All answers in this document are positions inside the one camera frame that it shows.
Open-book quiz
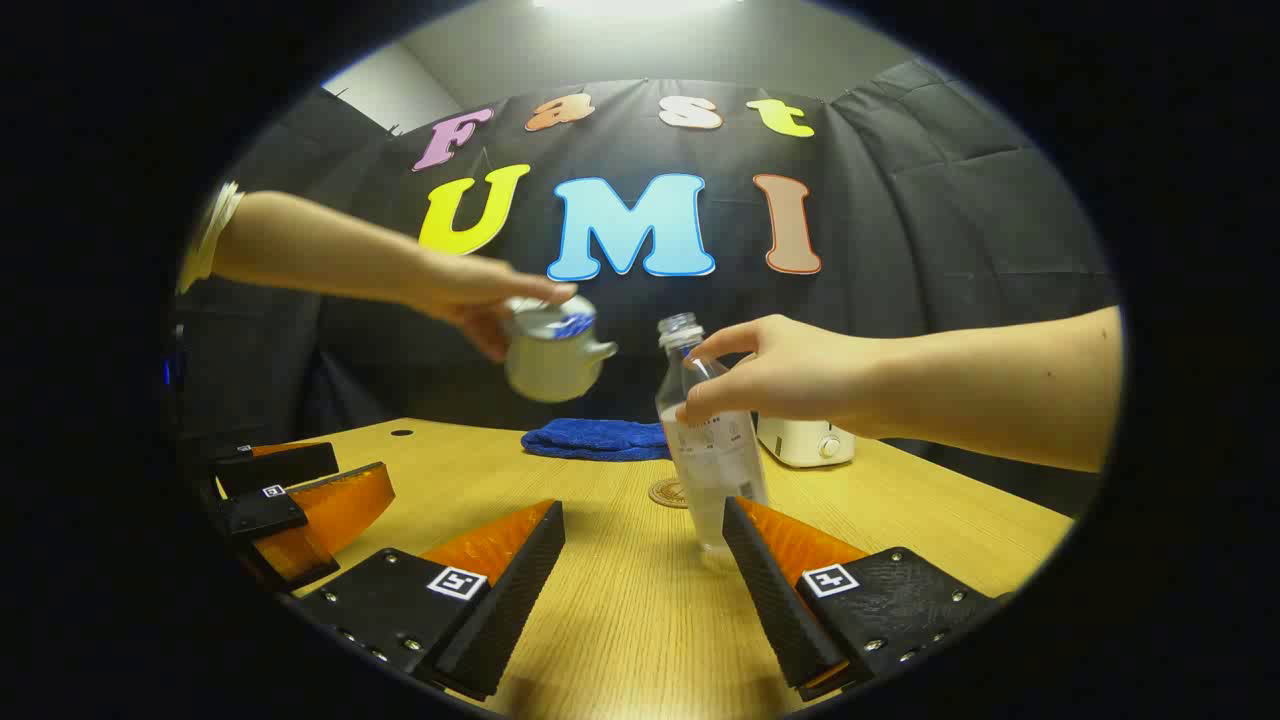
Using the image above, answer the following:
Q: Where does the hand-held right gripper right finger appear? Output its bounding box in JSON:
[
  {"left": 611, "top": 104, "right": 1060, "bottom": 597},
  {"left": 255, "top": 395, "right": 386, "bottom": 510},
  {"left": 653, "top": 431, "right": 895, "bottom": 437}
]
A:
[{"left": 720, "top": 495, "right": 1013, "bottom": 703}]

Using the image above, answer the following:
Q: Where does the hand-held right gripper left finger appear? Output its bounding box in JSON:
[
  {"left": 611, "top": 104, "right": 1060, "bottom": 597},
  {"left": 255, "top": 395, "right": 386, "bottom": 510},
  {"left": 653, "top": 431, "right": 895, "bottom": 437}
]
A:
[{"left": 296, "top": 498, "right": 567, "bottom": 703}]

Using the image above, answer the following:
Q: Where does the clear plastic water bottle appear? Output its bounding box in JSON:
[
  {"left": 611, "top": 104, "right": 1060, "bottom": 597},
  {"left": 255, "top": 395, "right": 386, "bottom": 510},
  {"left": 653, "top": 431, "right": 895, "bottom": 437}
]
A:
[{"left": 655, "top": 312, "right": 771, "bottom": 557}]

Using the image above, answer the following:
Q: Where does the white teacup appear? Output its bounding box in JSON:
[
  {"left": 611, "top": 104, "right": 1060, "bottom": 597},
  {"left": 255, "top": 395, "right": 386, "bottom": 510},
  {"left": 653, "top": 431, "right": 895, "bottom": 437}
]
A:
[{"left": 504, "top": 295, "right": 619, "bottom": 405}]

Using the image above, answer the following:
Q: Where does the white toaster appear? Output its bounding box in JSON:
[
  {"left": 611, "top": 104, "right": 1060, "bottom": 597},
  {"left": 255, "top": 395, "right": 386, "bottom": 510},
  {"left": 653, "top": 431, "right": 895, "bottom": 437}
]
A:
[{"left": 755, "top": 414, "right": 858, "bottom": 470}]

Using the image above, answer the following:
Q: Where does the blue towel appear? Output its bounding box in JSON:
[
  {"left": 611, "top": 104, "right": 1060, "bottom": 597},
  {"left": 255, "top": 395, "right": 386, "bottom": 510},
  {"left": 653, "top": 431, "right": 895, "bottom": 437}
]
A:
[{"left": 520, "top": 418, "right": 673, "bottom": 463}]

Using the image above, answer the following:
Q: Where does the black backdrop cloth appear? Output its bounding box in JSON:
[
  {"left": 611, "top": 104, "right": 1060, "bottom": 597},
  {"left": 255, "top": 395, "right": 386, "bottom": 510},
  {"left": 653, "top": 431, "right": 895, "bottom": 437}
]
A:
[{"left": 175, "top": 60, "right": 1121, "bottom": 521}]

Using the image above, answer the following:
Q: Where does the long ceiling light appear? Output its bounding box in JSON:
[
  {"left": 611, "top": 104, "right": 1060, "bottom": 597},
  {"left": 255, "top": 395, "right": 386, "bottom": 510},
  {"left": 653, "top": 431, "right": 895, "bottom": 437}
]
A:
[{"left": 530, "top": 0, "right": 746, "bottom": 16}]

